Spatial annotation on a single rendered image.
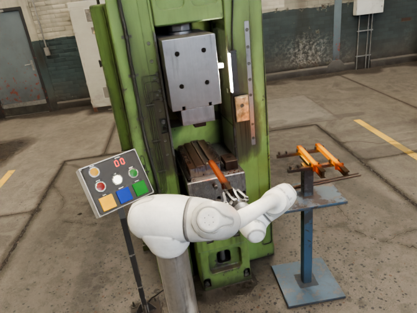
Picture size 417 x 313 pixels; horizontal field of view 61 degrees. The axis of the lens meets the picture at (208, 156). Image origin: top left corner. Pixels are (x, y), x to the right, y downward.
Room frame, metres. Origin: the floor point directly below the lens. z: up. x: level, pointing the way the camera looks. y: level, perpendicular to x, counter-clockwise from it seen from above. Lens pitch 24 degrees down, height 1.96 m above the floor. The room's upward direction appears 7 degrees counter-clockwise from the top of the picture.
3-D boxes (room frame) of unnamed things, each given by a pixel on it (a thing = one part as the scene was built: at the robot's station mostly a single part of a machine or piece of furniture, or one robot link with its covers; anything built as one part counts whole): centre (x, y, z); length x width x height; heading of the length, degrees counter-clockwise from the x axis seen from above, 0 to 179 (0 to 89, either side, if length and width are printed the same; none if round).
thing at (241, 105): (2.21, -0.25, 1.27); 0.09 x 0.02 x 0.17; 102
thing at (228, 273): (2.24, 0.02, 0.23); 0.55 x 0.37 x 0.47; 12
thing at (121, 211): (1.83, 0.56, 0.54); 0.04 x 0.04 x 1.08; 12
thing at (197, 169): (2.22, 0.07, 0.96); 0.42 x 0.20 x 0.09; 12
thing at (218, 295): (1.97, 0.02, 0.01); 0.58 x 0.39 x 0.01; 102
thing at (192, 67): (2.23, 0.03, 1.56); 0.42 x 0.39 x 0.40; 12
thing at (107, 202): (1.66, 0.57, 1.01); 0.07 x 0.05 x 0.07; 127
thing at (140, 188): (1.78, 0.41, 1.01); 0.07 x 0.05 x 0.07; 127
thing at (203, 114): (2.22, 0.07, 1.32); 0.42 x 0.20 x 0.10; 12
